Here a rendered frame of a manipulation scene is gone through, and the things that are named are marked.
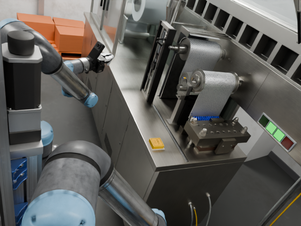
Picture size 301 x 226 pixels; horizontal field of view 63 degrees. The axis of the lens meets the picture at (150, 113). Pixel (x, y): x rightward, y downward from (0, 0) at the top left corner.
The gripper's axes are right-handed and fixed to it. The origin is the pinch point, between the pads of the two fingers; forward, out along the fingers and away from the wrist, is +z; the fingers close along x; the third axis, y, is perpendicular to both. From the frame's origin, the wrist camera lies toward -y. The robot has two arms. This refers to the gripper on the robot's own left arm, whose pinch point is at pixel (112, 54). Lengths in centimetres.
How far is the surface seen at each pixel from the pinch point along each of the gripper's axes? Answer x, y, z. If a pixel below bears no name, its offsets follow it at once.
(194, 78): 44, -8, 22
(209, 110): 61, 8, 31
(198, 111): 57, 9, 24
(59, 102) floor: -92, 136, 56
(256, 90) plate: 76, -16, 43
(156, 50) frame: 8.6, -2.5, 33.7
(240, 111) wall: 75, 64, 173
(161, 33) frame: 7.1, -14.7, 33.7
